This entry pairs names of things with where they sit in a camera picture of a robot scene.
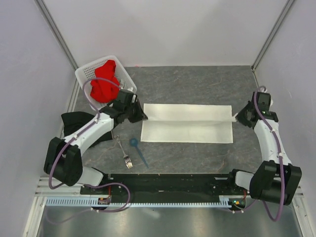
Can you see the red cloth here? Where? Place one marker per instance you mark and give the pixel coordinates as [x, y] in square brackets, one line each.
[105, 91]

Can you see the blue plastic spoon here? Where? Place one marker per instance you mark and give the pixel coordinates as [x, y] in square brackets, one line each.
[134, 143]

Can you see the white cloth napkin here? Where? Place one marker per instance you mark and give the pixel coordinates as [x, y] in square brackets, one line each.
[183, 123]

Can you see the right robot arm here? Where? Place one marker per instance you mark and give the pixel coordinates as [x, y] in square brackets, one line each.
[276, 178]

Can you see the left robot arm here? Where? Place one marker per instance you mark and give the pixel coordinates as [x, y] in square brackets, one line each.
[64, 156]

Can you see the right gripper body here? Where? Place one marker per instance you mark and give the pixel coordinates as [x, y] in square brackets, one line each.
[250, 107]

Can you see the slotted cable duct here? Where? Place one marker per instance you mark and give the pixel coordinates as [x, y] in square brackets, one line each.
[223, 202]

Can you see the grey cloth in basket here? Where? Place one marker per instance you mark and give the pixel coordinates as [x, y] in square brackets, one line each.
[123, 84]

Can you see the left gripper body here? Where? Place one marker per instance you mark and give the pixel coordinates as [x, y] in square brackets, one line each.
[135, 115]

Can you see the silver metal fork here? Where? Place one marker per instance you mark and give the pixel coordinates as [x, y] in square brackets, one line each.
[126, 157]

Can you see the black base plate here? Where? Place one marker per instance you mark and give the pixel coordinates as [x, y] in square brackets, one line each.
[167, 188]

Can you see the black cloth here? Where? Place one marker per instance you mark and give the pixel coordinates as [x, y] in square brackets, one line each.
[73, 121]

